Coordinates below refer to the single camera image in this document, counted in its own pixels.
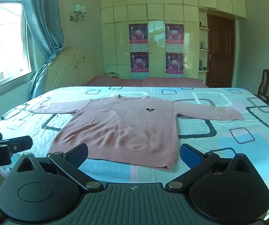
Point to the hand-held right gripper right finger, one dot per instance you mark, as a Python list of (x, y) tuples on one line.
[(190, 155)]

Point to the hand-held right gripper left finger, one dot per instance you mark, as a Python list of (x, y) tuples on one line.
[(77, 154)]

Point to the pink sweater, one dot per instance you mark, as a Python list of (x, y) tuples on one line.
[(125, 126)]

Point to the patterned light blue bed sheet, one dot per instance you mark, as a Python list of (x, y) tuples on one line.
[(218, 145)]

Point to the pink bed cover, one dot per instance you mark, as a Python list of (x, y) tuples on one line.
[(148, 82)]

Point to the cream headboard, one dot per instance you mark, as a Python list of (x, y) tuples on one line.
[(73, 68)]

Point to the stack of books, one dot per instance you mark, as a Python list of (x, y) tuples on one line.
[(112, 75)]

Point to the teal bottle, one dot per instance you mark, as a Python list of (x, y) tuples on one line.
[(200, 64)]

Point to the window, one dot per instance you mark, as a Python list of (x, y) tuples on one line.
[(5, 39)]

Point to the cream corner shelf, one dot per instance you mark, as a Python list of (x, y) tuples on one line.
[(201, 54)]

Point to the dark wooden chair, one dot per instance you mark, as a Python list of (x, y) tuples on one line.
[(265, 84)]

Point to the brown wooden door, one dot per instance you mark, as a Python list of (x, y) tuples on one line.
[(220, 51)]

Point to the teal jar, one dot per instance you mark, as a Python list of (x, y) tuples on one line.
[(202, 45)]

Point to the cream wardrobe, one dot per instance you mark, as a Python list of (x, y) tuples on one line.
[(155, 39)]

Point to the light blue curtain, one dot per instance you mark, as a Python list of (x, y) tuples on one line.
[(43, 16)]

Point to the pink wall poster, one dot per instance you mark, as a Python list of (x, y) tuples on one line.
[(138, 34), (174, 62), (139, 62), (174, 34)]

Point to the wall lamp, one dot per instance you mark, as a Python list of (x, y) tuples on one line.
[(79, 11)]

